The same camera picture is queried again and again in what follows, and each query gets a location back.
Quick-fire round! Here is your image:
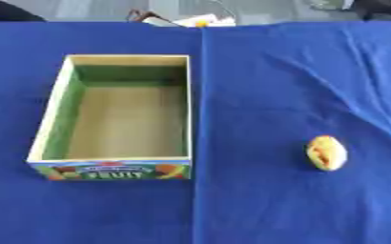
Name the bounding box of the open box with green inside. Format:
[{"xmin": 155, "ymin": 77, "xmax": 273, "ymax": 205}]
[{"xmin": 25, "ymin": 53, "xmax": 195, "ymax": 181}]

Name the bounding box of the white clutter with yellow spot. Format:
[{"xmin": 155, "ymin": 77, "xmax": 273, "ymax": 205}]
[{"xmin": 127, "ymin": 9, "xmax": 239, "ymax": 29}]

